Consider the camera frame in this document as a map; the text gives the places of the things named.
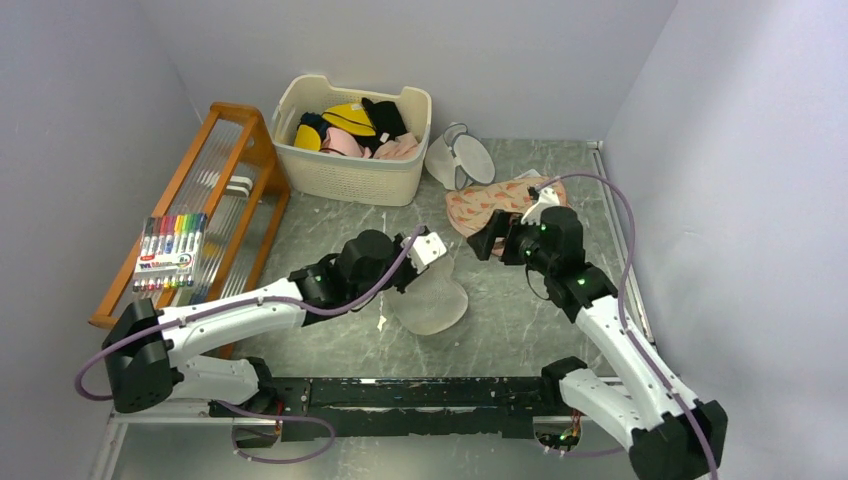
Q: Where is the black garment in basket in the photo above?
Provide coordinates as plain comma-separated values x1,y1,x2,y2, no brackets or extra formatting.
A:
361,98,408,144

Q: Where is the wooden rack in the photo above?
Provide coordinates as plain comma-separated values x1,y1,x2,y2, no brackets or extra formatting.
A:
88,102,292,330

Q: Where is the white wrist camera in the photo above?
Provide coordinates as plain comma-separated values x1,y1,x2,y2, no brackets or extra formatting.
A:
404,232,447,274
521,186,561,226

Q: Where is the yellow garment in basket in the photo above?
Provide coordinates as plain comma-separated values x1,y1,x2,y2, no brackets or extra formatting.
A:
293,102,376,158

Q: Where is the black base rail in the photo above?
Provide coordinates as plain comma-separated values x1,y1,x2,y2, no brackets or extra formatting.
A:
241,376,572,442

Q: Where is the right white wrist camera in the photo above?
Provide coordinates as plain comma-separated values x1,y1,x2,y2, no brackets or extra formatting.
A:
521,186,561,226

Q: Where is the white blue-trimmed mesh bag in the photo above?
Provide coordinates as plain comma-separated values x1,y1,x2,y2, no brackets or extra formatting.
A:
424,122,496,191

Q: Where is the pink garment in basket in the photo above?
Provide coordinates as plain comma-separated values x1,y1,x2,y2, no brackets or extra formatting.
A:
319,127,419,160

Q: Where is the white mesh laundry bag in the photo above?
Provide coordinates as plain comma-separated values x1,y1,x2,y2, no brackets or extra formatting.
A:
384,256,469,336

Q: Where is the pink floral laundry bag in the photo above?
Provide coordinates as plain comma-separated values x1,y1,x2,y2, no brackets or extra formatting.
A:
445,177,548,238

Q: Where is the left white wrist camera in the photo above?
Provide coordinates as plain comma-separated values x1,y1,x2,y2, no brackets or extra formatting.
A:
404,232,447,274

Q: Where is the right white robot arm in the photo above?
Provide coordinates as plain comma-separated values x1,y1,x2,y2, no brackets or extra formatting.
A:
468,206,728,479

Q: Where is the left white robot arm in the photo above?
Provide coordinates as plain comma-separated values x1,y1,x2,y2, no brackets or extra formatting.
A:
102,227,445,416

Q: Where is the coloured marker pen pack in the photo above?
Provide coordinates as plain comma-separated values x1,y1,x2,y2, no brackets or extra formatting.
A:
131,213,208,293

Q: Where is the cream plastic laundry basket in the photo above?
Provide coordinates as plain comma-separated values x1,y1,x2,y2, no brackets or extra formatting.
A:
270,74,432,206

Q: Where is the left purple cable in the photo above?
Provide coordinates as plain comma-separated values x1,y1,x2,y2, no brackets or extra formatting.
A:
73,225,427,403

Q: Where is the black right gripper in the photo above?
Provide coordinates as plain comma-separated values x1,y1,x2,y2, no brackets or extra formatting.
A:
467,209,556,276

